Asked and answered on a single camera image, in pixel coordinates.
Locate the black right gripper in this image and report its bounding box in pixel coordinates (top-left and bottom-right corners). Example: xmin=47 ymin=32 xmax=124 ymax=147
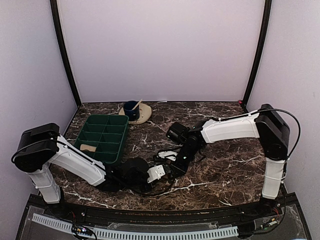
xmin=168 ymin=143 xmax=200 ymax=180

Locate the green plastic divided tray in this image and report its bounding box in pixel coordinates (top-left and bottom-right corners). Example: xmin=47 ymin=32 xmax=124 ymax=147
xmin=74 ymin=114 xmax=129 ymax=165

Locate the striped cream red sock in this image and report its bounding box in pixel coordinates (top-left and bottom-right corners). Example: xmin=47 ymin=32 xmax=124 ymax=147
xmin=79 ymin=144 xmax=97 ymax=152

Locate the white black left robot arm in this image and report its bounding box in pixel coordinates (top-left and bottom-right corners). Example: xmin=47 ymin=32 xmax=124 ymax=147
xmin=11 ymin=123 xmax=165 ymax=218

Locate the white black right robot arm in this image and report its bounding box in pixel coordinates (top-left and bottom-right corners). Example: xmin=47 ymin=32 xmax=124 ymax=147
xmin=166 ymin=104 xmax=301 ymax=217

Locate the blue enamel mug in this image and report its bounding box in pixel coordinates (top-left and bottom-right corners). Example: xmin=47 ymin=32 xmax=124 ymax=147
xmin=123 ymin=100 xmax=140 ymax=122

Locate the cream ceramic saucer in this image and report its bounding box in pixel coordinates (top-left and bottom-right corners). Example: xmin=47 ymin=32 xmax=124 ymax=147
xmin=119 ymin=103 xmax=152 ymax=125

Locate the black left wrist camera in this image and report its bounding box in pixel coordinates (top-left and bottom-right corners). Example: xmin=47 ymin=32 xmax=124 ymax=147
xmin=147 ymin=165 xmax=166 ymax=183

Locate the white slotted cable duct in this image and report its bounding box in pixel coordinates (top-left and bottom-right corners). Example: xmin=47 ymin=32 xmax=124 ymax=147
xmin=31 ymin=213 xmax=239 ymax=240

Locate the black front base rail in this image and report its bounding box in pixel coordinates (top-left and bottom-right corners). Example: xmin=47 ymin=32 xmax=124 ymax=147
xmin=19 ymin=193 xmax=306 ymax=231

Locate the black right corner post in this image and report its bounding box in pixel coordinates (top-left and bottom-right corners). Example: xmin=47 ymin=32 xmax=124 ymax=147
xmin=239 ymin=0 xmax=272 ymax=112

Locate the black corner post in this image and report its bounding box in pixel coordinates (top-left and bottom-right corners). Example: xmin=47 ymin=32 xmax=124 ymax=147
xmin=239 ymin=0 xmax=272 ymax=112
xmin=49 ymin=0 xmax=82 ymax=108

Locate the black left corner post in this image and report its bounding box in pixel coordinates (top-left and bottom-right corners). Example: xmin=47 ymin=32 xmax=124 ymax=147
xmin=49 ymin=0 xmax=82 ymax=108

